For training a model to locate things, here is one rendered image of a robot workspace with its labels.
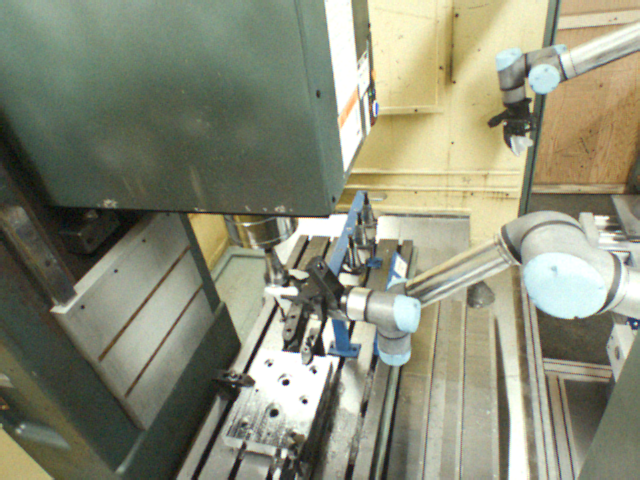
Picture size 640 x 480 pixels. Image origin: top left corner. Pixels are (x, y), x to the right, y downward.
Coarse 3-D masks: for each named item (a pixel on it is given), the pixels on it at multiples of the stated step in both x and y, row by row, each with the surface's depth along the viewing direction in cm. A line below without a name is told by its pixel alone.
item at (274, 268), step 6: (264, 252) 103; (270, 252) 103; (276, 252) 104; (264, 258) 104; (270, 258) 103; (276, 258) 104; (270, 264) 104; (276, 264) 105; (282, 264) 106; (270, 270) 105; (276, 270) 105; (282, 270) 106; (270, 276) 106; (276, 276) 106
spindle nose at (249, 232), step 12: (228, 216) 91; (240, 216) 89; (252, 216) 88; (228, 228) 94; (240, 228) 91; (252, 228) 90; (264, 228) 90; (276, 228) 91; (288, 228) 94; (240, 240) 93; (252, 240) 92; (264, 240) 92; (276, 240) 93
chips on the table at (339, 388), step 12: (372, 372) 138; (336, 384) 135; (372, 384) 133; (360, 396) 130; (336, 408) 128; (348, 408) 128; (324, 420) 127; (336, 420) 125; (348, 420) 125; (360, 420) 125; (324, 432) 123; (336, 432) 123; (360, 432) 122; (324, 444) 120; (312, 456) 119; (336, 456) 117; (348, 456) 117
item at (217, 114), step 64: (0, 0) 69; (64, 0) 66; (128, 0) 63; (192, 0) 61; (256, 0) 58; (320, 0) 65; (0, 64) 77; (64, 64) 73; (128, 64) 70; (192, 64) 67; (256, 64) 64; (320, 64) 67; (0, 128) 87; (64, 128) 82; (128, 128) 78; (192, 128) 74; (256, 128) 70; (320, 128) 68; (64, 192) 93; (128, 192) 87; (192, 192) 82; (256, 192) 78; (320, 192) 74
